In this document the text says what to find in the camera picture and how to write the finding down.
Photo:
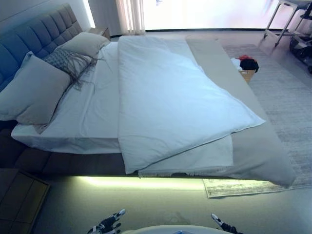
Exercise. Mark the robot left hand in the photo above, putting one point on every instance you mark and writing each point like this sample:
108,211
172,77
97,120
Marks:
108,223

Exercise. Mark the white duvet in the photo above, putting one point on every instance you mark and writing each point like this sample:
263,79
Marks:
170,97

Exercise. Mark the beige curtain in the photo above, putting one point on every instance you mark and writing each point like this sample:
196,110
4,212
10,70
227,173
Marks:
129,14

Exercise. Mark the beige bed runner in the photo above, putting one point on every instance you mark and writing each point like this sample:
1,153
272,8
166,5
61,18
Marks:
214,63

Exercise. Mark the large beige pillow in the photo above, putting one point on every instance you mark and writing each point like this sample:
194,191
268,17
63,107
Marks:
34,90
85,42

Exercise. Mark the grey area rug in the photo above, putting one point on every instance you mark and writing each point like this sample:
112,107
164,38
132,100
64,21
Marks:
280,97

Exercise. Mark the mattress with white sheet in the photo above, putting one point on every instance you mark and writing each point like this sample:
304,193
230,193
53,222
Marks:
97,117

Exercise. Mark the black garment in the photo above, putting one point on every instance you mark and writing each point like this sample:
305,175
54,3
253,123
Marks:
248,64

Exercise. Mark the grey fringed decorative cushion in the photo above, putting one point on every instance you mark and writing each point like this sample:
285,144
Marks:
63,61

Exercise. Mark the red garment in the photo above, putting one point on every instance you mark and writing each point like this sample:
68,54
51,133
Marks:
243,57

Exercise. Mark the dark wheeled cart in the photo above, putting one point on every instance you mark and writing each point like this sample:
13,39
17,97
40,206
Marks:
302,41

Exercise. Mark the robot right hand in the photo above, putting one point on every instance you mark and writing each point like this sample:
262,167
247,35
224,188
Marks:
226,229

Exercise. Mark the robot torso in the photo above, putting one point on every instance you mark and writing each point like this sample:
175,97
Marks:
170,231

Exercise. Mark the metal table frame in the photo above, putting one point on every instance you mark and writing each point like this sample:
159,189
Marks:
278,40

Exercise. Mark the dark wooden nightstand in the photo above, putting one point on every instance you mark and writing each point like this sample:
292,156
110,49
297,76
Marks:
19,202

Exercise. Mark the white garment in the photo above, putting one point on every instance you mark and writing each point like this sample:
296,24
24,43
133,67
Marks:
235,64

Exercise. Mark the grey tufted headboard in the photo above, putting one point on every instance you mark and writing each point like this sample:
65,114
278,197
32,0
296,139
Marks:
36,34

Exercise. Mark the small wooden nightstand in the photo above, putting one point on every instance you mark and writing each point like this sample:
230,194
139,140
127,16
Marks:
100,31

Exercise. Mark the cardboard box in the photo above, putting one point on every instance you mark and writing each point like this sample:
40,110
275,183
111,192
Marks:
247,76

